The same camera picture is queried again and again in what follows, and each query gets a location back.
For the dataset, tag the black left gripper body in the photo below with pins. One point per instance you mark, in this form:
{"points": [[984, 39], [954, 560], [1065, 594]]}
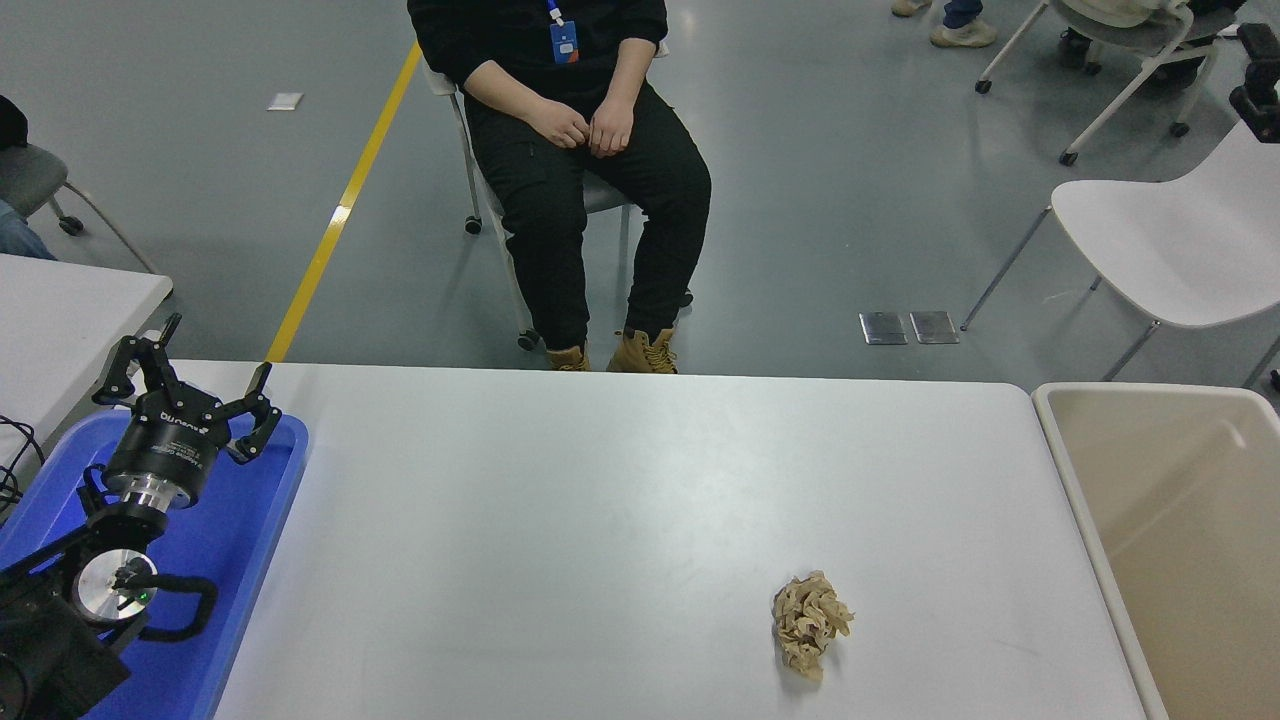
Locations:
{"points": [[165, 445]]}

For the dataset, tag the tan paper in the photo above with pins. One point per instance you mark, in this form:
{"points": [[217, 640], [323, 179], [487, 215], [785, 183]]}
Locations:
{"points": [[810, 620]]}

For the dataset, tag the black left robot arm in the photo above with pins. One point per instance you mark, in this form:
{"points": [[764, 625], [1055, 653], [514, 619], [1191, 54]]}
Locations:
{"points": [[40, 650]]}

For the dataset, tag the person's right hand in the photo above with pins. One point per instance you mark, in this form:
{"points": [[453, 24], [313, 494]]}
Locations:
{"points": [[560, 125]]}

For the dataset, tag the person's left hand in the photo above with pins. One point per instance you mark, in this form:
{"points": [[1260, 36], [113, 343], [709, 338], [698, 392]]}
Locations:
{"points": [[612, 128]]}

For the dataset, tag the white side table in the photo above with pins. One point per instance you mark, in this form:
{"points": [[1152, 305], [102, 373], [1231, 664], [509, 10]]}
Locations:
{"points": [[60, 320]]}

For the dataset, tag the blue plastic tray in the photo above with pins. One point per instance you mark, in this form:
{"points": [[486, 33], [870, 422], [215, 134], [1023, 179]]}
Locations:
{"points": [[250, 520]]}

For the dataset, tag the white plastic chair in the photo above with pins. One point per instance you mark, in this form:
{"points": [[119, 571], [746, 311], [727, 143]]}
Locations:
{"points": [[1200, 230]]}

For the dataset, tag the grey wheeled office chair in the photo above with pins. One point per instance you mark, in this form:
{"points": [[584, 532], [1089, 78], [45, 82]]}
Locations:
{"points": [[1130, 35]]}

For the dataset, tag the person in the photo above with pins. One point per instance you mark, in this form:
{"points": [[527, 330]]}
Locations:
{"points": [[15, 240], [1110, 10], [560, 220], [962, 35]]}

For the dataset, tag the grey swivel chair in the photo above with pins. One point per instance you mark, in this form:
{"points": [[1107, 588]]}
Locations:
{"points": [[25, 180]]}

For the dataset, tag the yellow floor tape line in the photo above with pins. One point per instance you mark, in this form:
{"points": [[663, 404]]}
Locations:
{"points": [[345, 200]]}

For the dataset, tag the white-framed office chair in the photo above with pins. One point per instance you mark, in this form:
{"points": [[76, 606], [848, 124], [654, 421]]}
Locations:
{"points": [[463, 150]]}

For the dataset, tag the silver floor plate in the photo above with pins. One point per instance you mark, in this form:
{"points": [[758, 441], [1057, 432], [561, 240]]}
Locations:
{"points": [[934, 328], [883, 329]]}

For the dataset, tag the large pale bin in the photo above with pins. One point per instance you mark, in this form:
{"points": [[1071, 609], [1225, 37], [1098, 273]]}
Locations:
{"points": [[1160, 500]]}

